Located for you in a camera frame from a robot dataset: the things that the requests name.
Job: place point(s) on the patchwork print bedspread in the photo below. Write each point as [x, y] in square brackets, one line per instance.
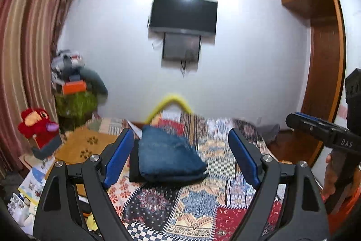
[197, 201]

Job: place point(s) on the tan paw print blanket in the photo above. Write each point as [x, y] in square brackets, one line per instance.
[81, 145]

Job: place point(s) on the orange box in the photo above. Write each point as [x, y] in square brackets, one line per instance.
[74, 87]

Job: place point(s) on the white door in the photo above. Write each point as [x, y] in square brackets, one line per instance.
[349, 32]

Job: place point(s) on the pile of clothes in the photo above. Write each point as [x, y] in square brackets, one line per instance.
[94, 80]

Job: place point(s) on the pile of papers and books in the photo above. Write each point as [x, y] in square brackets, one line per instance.
[31, 181]

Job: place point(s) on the yellow hoop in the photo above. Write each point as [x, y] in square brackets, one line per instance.
[169, 97]

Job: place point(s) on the small yellow object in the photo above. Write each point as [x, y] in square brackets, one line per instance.
[91, 222]

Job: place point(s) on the wooden board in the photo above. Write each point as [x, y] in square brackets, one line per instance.
[25, 162]

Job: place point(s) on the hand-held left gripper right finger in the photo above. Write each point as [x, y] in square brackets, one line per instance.
[242, 156]

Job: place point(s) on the wall-mounted black television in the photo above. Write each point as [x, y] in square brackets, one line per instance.
[183, 13]

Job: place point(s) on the red plush toy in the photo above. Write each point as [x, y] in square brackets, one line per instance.
[33, 122]

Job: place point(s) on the white paper sheet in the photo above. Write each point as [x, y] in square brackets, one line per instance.
[135, 128]

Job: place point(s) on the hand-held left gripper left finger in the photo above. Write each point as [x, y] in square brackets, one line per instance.
[120, 156]

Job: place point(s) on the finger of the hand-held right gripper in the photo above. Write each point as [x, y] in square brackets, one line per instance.
[316, 128]

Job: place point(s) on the black garment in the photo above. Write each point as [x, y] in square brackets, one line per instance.
[134, 170]

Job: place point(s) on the wooden wardrobe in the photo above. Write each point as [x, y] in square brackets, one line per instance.
[321, 60]

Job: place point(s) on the blue denim jeans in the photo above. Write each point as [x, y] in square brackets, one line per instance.
[169, 153]

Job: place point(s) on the person's right hand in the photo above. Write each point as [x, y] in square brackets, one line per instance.
[328, 179]

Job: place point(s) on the striped curtain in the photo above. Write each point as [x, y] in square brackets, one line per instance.
[25, 32]

